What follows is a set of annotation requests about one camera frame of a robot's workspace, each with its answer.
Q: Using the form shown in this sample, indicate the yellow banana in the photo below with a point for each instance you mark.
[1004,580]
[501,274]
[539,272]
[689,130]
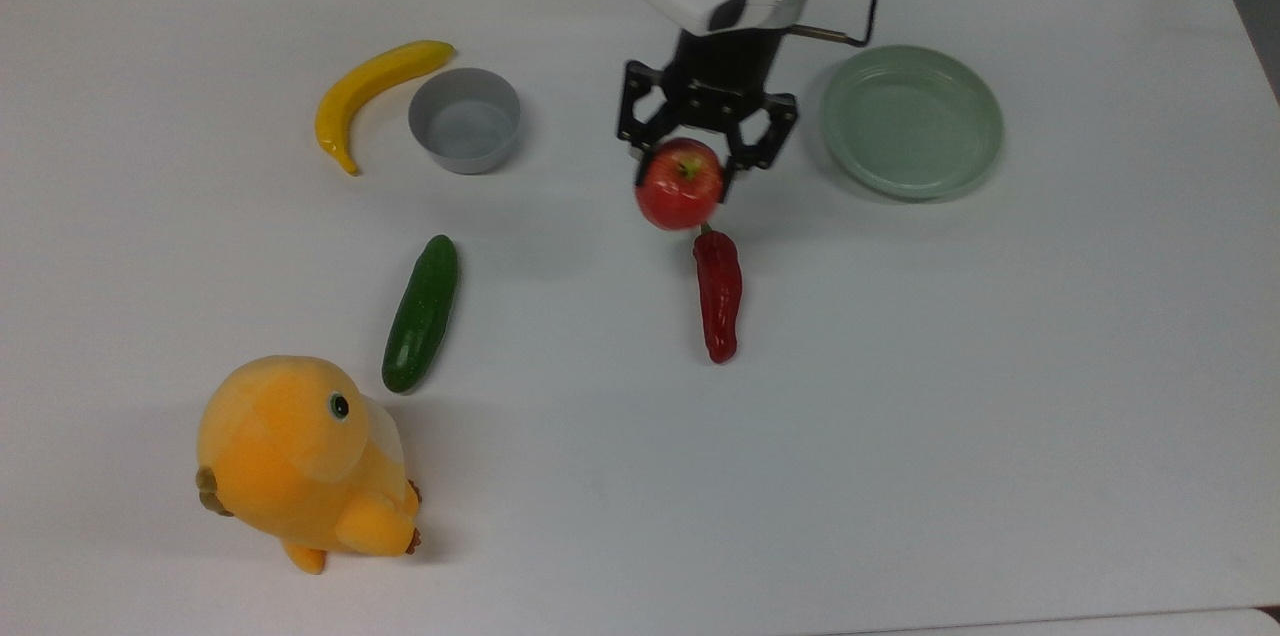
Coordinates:
[360,91]

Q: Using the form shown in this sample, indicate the red chili pepper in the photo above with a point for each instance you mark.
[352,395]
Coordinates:
[718,301]

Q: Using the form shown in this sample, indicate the pale green plate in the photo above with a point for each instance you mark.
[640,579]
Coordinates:
[912,121]

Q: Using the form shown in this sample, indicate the green cucumber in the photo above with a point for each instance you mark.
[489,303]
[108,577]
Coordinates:
[421,314]

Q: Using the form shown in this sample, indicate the orange plush toy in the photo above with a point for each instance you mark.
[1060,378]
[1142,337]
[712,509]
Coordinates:
[300,461]

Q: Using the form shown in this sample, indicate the red apple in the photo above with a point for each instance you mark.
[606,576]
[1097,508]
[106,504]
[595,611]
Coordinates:
[680,184]

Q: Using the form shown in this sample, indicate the grey bowl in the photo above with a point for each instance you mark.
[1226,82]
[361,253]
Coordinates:
[465,121]

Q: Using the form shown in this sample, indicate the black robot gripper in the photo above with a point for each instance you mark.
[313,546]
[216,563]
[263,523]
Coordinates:
[722,76]

